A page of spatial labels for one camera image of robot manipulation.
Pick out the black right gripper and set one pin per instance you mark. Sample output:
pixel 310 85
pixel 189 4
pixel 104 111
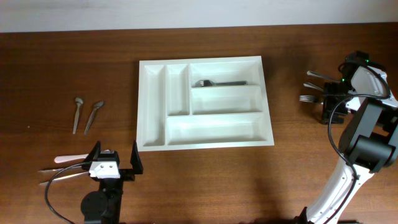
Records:
pixel 326 105

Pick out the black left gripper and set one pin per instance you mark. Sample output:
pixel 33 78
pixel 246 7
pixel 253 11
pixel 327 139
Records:
pixel 128 174

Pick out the steel fork dark handle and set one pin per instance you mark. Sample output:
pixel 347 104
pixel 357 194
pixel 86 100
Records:
pixel 210 83

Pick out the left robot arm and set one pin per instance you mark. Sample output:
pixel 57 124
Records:
pixel 104 204

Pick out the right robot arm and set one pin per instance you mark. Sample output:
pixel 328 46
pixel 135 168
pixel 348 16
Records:
pixel 369 141

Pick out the white plastic knife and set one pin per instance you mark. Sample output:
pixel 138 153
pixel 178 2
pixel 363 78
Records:
pixel 62 159

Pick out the small steel teaspoon right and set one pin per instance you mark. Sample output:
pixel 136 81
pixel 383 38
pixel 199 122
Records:
pixel 91 118

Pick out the small steel teaspoon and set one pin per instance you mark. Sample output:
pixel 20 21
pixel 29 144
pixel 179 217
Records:
pixel 79 102
pixel 91 118

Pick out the small steel teaspoon left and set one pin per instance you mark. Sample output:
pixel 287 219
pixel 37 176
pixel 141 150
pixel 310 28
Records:
pixel 79 102

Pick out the white plastic cutlery tray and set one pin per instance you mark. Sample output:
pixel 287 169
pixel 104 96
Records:
pixel 173 115

